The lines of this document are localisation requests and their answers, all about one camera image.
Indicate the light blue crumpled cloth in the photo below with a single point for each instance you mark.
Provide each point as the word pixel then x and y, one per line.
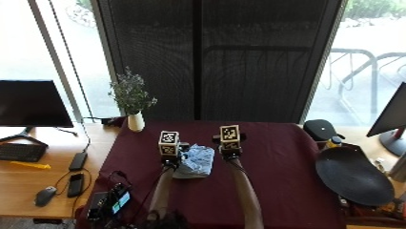
pixel 195 163

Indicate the black computer monitor with V-stand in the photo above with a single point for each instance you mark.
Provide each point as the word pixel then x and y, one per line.
pixel 30 103

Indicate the white marker cube on right glove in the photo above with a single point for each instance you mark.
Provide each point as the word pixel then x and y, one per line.
pixel 229 136

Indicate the white vase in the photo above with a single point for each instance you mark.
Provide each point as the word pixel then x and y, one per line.
pixel 136 122

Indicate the black phone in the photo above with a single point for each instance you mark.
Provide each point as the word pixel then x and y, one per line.
pixel 75 185

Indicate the grey window frame post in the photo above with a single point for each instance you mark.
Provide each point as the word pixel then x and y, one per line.
pixel 55 60

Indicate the black monitor with round stand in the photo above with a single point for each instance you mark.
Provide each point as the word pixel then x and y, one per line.
pixel 392 114

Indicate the white marker cube on left glove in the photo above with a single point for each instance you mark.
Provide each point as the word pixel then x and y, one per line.
pixel 168 143

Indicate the maroon tablecloth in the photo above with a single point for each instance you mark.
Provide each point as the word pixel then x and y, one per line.
pixel 288 165

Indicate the black hard case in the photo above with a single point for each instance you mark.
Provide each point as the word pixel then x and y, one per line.
pixel 321 129

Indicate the black mesh window screen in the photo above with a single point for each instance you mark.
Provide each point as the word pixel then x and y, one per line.
pixel 220 60

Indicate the dark grey computer mouse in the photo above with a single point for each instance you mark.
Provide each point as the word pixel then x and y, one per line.
pixel 45 196

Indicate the grey metal bicycle rack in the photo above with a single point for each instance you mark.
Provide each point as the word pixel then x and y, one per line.
pixel 364 79

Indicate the bunch of small pale flowers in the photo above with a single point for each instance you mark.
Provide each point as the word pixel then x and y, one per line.
pixel 129 93

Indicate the yellow bottle with black cap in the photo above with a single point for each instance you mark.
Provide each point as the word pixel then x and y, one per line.
pixel 334 142

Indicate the yellow flat tool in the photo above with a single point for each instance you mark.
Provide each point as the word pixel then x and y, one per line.
pixel 31 165

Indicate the person's left hand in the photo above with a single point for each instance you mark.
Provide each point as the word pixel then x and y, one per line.
pixel 184 149

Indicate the person's right hand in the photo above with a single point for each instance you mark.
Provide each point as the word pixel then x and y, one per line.
pixel 231 153

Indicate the black camera with lit screen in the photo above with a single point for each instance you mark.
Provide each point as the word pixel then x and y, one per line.
pixel 111 200

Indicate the white marker cube on glove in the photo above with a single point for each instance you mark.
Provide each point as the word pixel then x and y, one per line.
pixel 229 136
pixel 168 143

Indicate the black keyboard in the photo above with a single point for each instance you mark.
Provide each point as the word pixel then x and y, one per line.
pixel 19 152

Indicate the black power adapter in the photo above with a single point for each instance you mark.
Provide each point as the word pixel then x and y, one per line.
pixel 111 121

